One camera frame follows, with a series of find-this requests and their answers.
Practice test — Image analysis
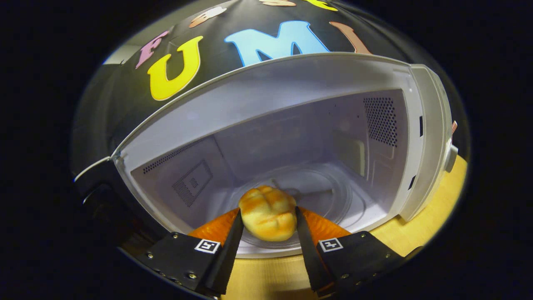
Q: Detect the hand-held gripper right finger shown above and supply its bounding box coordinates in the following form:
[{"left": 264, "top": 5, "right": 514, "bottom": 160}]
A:
[{"left": 295, "top": 206, "right": 417, "bottom": 297}]

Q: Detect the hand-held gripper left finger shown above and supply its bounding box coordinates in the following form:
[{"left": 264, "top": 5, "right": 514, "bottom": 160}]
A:
[{"left": 135, "top": 207, "right": 245, "bottom": 297}]

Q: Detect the golden bread roll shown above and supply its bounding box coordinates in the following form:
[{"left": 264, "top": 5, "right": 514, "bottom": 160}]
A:
[{"left": 238, "top": 185, "right": 298, "bottom": 242}]

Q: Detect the white microwave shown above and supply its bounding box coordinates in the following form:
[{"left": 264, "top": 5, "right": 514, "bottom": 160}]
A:
[{"left": 74, "top": 52, "right": 459, "bottom": 259}]

